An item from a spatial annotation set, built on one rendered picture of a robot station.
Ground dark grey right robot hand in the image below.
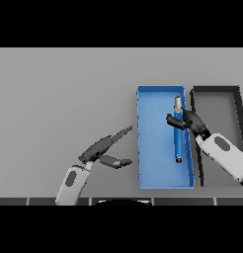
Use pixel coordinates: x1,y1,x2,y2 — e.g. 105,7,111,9
165,107,211,138

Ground blue pipe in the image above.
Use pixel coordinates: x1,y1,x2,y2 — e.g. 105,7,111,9
173,95,185,164

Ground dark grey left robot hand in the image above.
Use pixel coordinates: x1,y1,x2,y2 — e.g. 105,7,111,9
78,125,133,170

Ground dark grey bin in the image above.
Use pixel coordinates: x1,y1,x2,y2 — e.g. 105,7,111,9
189,85,243,188

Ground blue bin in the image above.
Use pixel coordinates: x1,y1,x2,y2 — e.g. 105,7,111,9
136,84,196,191

